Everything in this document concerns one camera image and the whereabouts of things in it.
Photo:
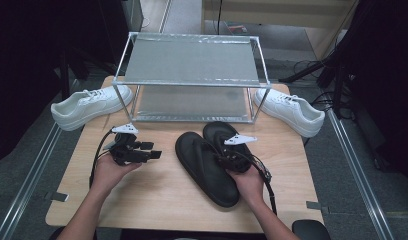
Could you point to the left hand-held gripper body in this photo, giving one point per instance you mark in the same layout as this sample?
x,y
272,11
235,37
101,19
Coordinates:
x,y
125,151

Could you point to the black stand leg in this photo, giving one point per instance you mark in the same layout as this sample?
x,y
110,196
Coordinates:
x,y
302,71

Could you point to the metal floor rail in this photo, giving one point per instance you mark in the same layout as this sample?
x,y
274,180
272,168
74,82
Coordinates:
x,y
25,186
358,176

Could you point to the person's left hand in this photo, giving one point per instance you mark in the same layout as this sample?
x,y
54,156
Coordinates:
x,y
107,175

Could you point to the black chair armrest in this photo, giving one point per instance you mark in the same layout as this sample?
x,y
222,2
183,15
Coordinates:
x,y
312,230

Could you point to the metal shoe rack grey shelves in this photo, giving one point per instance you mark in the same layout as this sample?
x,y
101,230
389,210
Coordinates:
x,y
192,60

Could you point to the black curtain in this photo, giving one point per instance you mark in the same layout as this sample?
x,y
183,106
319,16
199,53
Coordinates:
x,y
385,66
32,66

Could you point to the white sneaker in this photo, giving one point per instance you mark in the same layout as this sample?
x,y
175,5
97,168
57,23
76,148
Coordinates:
x,y
292,111
85,106

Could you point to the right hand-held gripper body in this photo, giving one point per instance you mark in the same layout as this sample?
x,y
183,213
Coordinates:
x,y
240,139

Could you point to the person's right hand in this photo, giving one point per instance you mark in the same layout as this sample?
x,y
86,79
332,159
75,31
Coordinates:
x,y
252,186

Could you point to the black flip-flop slipper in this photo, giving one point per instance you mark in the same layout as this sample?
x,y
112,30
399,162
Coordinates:
x,y
218,133
202,170

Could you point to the wooden cabinet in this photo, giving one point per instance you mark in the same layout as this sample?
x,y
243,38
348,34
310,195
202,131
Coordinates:
x,y
278,13

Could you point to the grey tape piece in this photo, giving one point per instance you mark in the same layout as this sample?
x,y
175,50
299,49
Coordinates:
x,y
57,196
317,206

